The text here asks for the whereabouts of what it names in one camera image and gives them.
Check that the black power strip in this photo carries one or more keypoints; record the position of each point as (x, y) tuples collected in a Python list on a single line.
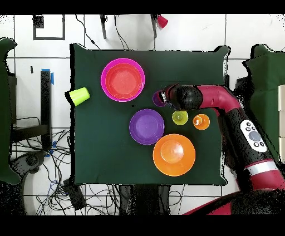
[(74, 196)]

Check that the purple plastic bowl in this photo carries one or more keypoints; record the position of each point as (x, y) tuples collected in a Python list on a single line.
[(147, 127)]

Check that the yellow plastic cup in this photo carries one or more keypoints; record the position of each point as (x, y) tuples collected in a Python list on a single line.
[(183, 120)]

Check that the large pink plastic bowl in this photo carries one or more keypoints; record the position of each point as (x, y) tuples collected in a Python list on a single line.
[(102, 80)]

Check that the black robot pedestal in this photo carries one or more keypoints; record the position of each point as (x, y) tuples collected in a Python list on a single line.
[(144, 200)]

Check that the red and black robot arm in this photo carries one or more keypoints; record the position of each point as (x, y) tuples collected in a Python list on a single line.
[(218, 95)]

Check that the black square floor frame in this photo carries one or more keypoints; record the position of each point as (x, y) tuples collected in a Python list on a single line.
[(49, 38)]

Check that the dark green table cloth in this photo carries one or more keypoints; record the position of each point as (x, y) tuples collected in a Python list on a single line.
[(111, 160)]

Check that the red plastic bowl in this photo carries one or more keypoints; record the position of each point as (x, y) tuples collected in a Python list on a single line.
[(123, 81)]

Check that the black metal stand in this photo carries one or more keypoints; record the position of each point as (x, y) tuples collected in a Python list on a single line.
[(226, 80), (45, 100)]

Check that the dark green side cloth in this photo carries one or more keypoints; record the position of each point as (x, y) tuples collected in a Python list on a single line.
[(267, 89), (4, 111)]

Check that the blue tape strip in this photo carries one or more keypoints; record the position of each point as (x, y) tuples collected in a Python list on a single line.
[(52, 78)]

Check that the purple plastic cup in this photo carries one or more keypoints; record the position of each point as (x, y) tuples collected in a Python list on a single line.
[(157, 101)]

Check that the black tripod leg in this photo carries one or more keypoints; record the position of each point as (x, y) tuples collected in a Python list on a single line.
[(154, 26), (103, 26)]

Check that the lime green plastic cup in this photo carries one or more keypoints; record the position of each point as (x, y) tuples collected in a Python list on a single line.
[(79, 95)]

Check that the red plastic cup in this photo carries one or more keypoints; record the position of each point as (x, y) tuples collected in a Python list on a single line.
[(163, 21)]

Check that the orange plastic cup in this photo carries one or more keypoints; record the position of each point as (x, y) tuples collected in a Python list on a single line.
[(203, 124)]

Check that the large orange plastic bowl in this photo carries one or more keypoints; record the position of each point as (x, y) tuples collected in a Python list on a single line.
[(184, 160)]

